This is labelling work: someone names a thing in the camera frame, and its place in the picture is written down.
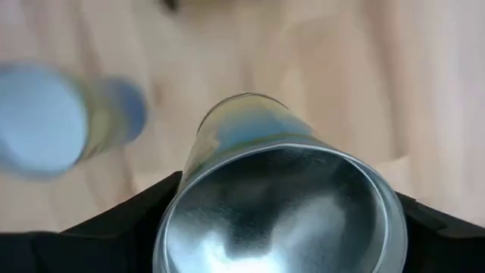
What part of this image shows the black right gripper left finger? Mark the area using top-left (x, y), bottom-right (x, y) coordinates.
top-left (0, 170), bottom-right (183, 273)

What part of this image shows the yellow-green tall tin can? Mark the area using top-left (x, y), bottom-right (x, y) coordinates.
top-left (0, 62), bottom-right (149, 181)

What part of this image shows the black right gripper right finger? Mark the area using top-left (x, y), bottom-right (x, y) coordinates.
top-left (396, 191), bottom-right (485, 273)

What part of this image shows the blue labelled tall tin can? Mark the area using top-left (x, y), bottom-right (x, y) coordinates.
top-left (152, 92), bottom-right (408, 273)

